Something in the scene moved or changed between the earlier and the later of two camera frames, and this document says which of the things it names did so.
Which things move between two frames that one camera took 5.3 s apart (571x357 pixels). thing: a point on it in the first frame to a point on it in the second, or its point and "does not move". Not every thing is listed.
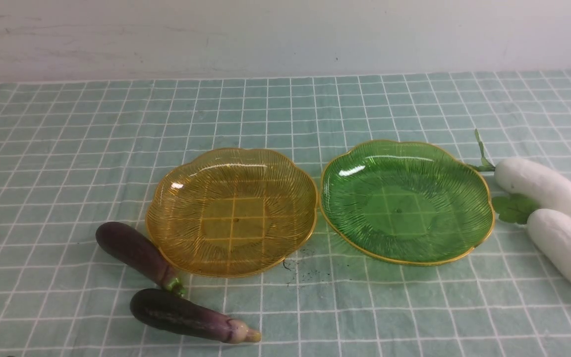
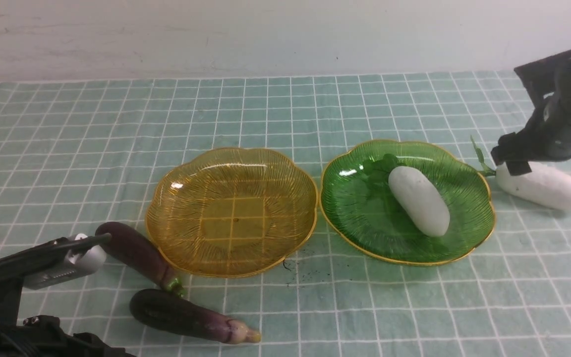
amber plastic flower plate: x=232 y=212 does not move
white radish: x=570 y=249 to x=420 y=201
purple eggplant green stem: x=140 y=254 does not move
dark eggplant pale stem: x=179 y=313 does not move
